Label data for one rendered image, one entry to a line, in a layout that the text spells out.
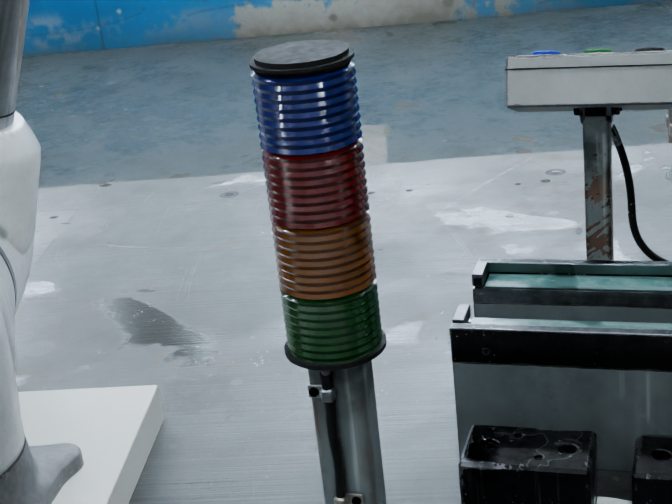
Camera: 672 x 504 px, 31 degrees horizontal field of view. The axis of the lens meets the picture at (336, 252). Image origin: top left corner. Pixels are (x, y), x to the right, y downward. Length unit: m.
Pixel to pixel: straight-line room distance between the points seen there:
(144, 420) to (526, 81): 0.49
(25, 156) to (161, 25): 5.55
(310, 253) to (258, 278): 0.75
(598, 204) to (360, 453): 0.54
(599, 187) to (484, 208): 0.37
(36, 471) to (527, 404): 0.40
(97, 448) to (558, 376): 0.40
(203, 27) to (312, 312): 5.87
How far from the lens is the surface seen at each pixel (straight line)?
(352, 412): 0.77
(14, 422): 0.98
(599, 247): 1.27
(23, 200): 1.09
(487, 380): 1.02
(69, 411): 1.16
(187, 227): 1.65
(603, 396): 1.01
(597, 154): 1.24
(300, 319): 0.73
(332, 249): 0.71
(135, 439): 1.10
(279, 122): 0.69
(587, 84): 1.21
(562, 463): 0.95
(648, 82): 1.20
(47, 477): 1.03
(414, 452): 1.08
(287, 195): 0.70
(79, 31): 6.74
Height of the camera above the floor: 1.38
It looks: 23 degrees down
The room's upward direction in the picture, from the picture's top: 6 degrees counter-clockwise
